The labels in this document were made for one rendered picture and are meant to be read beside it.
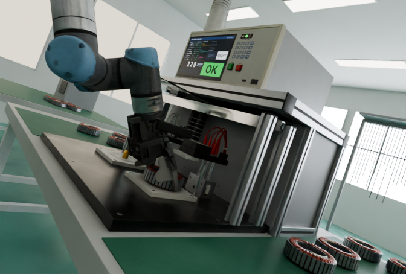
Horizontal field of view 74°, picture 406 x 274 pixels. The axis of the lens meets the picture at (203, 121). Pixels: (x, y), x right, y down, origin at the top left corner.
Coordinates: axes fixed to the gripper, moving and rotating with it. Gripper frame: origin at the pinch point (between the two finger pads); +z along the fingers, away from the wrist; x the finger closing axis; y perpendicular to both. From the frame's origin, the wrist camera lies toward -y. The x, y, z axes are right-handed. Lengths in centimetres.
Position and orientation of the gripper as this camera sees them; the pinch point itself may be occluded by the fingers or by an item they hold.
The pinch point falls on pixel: (164, 180)
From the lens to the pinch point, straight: 76.4
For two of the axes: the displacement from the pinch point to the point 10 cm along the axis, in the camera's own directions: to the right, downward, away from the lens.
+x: 6.3, 2.0, -7.5
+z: 0.6, 9.5, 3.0
